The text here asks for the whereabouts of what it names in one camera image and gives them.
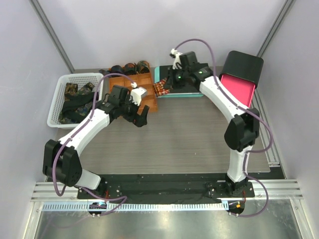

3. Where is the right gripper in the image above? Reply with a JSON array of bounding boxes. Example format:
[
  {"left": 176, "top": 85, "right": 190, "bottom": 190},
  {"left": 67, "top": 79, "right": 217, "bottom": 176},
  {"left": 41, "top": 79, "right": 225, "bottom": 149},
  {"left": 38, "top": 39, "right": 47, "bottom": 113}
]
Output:
[{"left": 165, "top": 66, "right": 189, "bottom": 90}]

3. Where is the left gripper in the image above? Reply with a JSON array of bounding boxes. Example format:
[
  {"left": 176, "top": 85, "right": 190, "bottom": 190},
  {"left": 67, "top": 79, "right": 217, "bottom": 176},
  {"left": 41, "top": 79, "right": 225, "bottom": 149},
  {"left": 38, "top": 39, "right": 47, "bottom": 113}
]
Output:
[{"left": 119, "top": 95, "right": 149, "bottom": 127}]

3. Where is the multicoloured plaid tie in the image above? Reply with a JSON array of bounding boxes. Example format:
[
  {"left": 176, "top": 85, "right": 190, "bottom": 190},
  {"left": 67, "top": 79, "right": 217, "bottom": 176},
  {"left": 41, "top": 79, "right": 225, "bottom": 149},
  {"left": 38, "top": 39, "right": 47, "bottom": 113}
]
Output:
[{"left": 153, "top": 78, "right": 171, "bottom": 97}]

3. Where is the black pink drawer cabinet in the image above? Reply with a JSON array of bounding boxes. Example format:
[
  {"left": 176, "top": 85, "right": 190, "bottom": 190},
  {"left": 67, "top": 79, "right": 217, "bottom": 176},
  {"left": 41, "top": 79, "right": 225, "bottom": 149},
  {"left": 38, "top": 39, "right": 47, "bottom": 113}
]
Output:
[{"left": 220, "top": 50, "right": 264, "bottom": 107}]

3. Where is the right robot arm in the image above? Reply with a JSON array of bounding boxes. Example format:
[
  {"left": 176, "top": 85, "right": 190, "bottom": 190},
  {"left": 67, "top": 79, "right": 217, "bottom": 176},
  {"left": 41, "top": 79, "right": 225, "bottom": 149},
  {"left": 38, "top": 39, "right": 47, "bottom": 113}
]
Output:
[{"left": 164, "top": 49, "right": 260, "bottom": 197}]

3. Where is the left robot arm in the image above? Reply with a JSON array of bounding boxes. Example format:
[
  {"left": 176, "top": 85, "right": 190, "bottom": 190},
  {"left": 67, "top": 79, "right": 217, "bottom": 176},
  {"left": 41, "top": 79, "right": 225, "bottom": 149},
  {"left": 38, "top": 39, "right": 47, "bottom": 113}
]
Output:
[{"left": 42, "top": 85, "right": 149, "bottom": 199}]

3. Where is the black notebook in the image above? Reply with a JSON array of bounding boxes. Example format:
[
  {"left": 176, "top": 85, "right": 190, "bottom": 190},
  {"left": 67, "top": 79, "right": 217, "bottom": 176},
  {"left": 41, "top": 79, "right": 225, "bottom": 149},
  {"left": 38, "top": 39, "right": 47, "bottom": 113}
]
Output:
[{"left": 165, "top": 63, "right": 213, "bottom": 92}]

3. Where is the teal tray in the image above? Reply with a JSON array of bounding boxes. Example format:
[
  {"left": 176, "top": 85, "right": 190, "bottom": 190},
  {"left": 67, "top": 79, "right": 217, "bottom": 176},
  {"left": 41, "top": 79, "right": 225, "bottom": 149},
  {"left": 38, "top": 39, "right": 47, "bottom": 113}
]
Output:
[{"left": 153, "top": 65, "right": 203, "bottom": 98}]

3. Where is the orange compartment tray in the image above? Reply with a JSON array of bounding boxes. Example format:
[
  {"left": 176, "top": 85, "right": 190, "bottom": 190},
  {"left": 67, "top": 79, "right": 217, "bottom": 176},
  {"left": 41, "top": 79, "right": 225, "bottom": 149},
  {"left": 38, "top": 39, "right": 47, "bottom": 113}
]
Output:
[{"left": 109, "top": 73, "right": 158, "bottom": 114}]

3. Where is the rolled brown floral tie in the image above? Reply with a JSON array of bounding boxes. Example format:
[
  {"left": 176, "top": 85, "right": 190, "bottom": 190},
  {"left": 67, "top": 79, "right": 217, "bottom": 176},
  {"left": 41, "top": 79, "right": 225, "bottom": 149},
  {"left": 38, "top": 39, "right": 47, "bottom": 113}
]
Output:
[{"left": 123, "top": 63, "right": 137, "bottom": 76}]

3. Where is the dark floral tie in basket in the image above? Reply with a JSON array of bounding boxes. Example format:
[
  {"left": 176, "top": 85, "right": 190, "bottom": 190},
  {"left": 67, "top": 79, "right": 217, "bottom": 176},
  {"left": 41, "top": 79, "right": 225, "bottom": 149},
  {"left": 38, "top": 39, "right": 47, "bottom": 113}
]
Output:
[{"left": 58, "top": 83, "right": 98, "bottom": 124}]

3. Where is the white perforated plastic basket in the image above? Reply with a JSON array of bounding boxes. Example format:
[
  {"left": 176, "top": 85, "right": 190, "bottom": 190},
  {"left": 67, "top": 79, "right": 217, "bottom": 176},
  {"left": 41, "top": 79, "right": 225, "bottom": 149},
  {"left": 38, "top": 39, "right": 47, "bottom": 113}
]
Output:
[{"left": 47, "top": 73, "right": 103, "bottom": 129}]

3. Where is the black tie in basket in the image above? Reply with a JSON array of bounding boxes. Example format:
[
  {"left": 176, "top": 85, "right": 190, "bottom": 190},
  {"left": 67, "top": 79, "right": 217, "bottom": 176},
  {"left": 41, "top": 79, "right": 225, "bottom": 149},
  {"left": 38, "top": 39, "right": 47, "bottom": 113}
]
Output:
[{"left": 59, "top": 92, "right": 95, "bottom": 124}]

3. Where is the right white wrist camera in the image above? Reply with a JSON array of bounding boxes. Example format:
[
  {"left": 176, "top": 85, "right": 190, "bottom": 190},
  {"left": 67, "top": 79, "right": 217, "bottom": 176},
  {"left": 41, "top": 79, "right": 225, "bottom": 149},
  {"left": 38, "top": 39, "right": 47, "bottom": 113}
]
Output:
[{"left": 170, "top": 49, "right": 182, "bottom": 70}]

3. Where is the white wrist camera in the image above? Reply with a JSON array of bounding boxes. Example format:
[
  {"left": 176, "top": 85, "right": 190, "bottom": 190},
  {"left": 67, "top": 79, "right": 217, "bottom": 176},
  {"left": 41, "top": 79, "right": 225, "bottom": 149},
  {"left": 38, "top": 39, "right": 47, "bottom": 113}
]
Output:
[
  {"left": 130, "top": 82, "right": 148, "bottom": 106},
  {"left": 170, "top": 49, "right": 182, "bottom": 70}
]

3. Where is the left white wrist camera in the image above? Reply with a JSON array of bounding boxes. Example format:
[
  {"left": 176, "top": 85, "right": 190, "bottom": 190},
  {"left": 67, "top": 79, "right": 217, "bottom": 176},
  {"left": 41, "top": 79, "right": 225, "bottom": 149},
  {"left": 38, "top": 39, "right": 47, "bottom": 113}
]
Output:
[{"left": 130, "top": 82, "right": 148, "bottom": 106}]

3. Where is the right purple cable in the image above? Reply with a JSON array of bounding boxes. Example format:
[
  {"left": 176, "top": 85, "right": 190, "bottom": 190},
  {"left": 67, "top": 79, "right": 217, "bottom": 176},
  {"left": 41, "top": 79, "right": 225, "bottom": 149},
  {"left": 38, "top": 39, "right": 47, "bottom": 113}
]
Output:
[{"left": 170, "top": 38, "right": 275, "bottom": 219}]

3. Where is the purple cable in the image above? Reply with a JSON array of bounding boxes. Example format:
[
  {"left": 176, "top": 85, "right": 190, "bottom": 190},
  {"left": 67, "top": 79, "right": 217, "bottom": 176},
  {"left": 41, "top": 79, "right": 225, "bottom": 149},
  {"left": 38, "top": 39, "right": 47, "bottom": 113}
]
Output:
[
  {"left": 52, "top": 73, "right": 138, "bottom": 217},
  {"left": 170, "top": 38, "right": 275, "bottom": 219}
]

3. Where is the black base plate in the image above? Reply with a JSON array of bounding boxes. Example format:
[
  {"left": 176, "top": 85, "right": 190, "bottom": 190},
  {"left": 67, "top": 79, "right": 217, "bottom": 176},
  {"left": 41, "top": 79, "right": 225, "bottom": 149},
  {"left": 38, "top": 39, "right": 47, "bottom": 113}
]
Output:
[{"left": 76, "top": 173, "right": 255, "bottom": 205}]

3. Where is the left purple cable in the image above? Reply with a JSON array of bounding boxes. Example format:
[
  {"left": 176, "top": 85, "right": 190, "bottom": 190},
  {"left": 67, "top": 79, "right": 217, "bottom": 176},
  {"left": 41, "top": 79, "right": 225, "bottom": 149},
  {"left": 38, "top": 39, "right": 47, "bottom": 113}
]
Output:
[{"left": 52, "top": 73, "right": 138, "bottom": 217}]

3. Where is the white slotted cable duct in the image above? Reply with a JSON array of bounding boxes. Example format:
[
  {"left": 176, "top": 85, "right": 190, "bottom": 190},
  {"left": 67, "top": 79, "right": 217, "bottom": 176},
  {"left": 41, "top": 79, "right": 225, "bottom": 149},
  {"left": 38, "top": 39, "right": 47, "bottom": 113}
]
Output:
[{"left": 42, "top": 201, "right": 229, "bottom": 212}]

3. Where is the aluminium rail frame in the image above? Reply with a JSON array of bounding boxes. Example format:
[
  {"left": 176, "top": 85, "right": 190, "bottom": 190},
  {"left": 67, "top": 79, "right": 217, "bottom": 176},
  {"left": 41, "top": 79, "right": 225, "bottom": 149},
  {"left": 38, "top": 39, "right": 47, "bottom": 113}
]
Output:
[{"left": 31, "top": 180, "right": 303, "bottom": 202}]

